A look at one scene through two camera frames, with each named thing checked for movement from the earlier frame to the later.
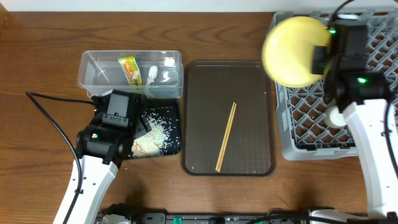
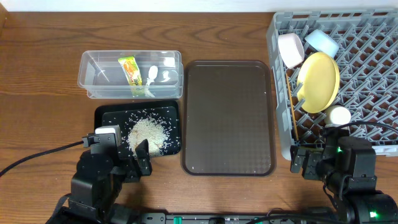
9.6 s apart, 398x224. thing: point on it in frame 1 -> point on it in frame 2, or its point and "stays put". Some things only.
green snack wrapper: [131, 70] stays put
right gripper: [319, 59] -> [310, 163]
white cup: [333, 118] stays put
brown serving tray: [209, 88] stays put
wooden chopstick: [225, 135] -> [292, 104]
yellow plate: [287, 48] -> [320, 76]
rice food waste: [152, 143] stays put
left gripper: [144, 123] -> [130, 165]
